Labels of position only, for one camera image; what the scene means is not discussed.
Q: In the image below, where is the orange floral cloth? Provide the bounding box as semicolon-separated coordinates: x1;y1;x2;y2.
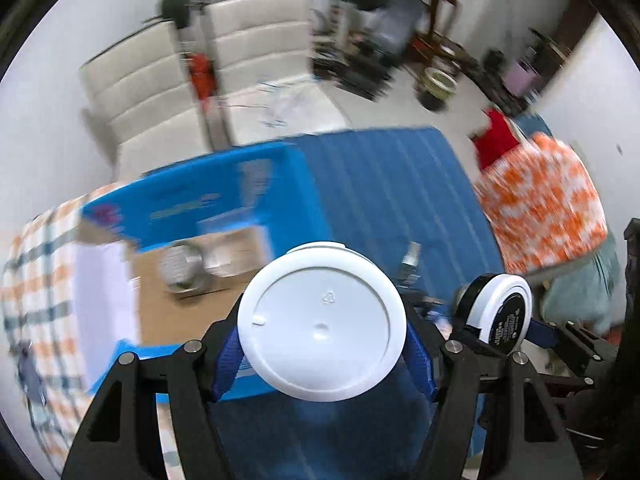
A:
471;131;610;275

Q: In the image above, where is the red cloth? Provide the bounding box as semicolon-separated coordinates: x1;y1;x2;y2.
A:
471;108;522;172

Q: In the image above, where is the clear plastic container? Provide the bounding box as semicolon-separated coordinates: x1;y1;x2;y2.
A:
200;227;267;280

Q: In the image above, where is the brown wooden chair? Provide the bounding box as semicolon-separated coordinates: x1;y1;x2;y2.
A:
394;0;472;77

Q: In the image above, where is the blue striped mat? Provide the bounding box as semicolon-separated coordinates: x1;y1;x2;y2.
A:
210;126;507;480

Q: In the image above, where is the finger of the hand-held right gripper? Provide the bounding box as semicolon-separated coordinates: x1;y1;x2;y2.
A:
397;286;455;332
522;321;617;390

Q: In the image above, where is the metal cup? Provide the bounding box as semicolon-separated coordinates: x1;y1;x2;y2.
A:
159;240;212;295

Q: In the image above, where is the teal cloth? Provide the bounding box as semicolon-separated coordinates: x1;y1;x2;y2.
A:
541;237;625;335

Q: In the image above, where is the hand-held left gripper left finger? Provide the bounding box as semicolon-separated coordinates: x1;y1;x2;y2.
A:
60;304;251;480

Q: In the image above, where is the blue cardboard box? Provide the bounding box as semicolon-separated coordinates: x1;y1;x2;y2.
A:
74;141;333;403

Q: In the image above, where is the white round plastic container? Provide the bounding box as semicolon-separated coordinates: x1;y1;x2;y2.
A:
236;241;407;403

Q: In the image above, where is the orange and blue checked blanket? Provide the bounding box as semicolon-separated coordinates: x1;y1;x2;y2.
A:
0;184;183;480

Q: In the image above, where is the black and white round jar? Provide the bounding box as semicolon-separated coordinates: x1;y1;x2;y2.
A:
451;273;534;359

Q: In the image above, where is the small metal object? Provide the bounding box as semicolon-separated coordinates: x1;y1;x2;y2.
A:
400;241;423;282

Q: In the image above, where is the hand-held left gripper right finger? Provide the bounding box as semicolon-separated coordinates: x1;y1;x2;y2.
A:
399;299;586;480

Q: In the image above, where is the green round pot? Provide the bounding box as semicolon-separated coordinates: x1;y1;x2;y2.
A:
416;66;458;111

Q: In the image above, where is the purple bin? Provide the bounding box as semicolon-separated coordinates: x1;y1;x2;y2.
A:
504;57;542;99

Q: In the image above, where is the red bag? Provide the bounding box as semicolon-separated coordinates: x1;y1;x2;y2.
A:
187;52;217;102

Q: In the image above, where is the cream padded chair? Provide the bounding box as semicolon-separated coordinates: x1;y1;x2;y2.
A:
206;0;352;147
79;24;213;183

